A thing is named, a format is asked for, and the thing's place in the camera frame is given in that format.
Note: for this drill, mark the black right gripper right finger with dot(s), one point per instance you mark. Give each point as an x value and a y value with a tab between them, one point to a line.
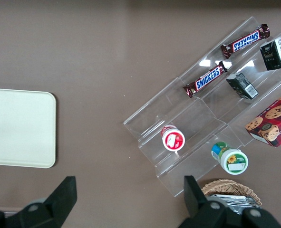
197	206

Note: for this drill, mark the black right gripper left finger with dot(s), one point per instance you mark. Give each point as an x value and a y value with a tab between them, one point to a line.
57	204

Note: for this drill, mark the light wicker basket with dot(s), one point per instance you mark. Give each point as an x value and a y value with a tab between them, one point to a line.
225	186

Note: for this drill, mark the beige plastic tray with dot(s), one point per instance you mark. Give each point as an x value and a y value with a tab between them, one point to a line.
19	128

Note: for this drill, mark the silver foil packet stack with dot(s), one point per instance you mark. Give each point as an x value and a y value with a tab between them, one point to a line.
233	200

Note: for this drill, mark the green lidded white cup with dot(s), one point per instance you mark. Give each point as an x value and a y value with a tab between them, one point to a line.
233	161

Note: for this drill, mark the red lidded white cup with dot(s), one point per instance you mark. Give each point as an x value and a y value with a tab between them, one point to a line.
173	141

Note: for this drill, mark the clear acrylic stepped shelf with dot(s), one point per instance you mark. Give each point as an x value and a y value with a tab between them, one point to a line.
268	80
197	114

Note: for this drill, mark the red tartan cookie box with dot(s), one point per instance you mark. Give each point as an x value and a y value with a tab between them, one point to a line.
273	118

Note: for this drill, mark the Snickers chocolate bar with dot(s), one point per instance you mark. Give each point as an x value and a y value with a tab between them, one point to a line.
208	79
246	40

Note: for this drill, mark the dark green small carton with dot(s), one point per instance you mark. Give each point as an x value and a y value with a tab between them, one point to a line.
241	85

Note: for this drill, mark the dark green carton white side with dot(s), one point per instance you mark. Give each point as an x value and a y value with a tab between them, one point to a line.
272	55

